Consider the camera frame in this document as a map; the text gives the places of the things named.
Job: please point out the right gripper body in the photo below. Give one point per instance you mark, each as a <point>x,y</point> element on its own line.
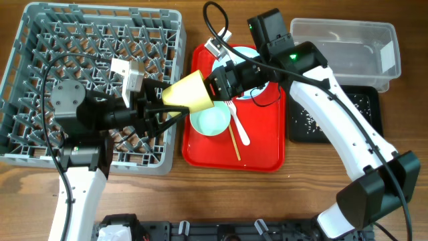
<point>244,77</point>

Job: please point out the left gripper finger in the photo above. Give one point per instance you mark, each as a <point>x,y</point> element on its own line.
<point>159,118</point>
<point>150,86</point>

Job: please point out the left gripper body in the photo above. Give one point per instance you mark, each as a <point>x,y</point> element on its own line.
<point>116,114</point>

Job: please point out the yellow cup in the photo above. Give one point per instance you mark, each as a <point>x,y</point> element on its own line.
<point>190,92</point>

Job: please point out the green bowl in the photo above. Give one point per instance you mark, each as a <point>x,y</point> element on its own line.
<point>212,121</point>

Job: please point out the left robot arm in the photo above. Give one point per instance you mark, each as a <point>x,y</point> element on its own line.
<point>86,118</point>

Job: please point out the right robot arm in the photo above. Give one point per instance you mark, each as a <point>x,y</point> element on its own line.
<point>382,179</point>

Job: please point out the grey plastic dishwasher rack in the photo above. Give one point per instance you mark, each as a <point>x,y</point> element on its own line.
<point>56,42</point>

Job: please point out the white plastic fork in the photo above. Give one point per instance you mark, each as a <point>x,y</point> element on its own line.
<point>242,133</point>

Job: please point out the wooden chopstick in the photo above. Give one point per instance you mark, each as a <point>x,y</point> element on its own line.
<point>234,142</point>

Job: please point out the red plastic tray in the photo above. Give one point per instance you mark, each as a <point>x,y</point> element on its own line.
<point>263,119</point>

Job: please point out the food scraps pile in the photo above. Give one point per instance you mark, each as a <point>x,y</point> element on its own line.
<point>361,102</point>

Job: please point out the clear plastic bin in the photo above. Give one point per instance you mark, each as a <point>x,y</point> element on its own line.
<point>360,53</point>

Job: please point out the black plastic tray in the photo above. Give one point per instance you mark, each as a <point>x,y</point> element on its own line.
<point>302,128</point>

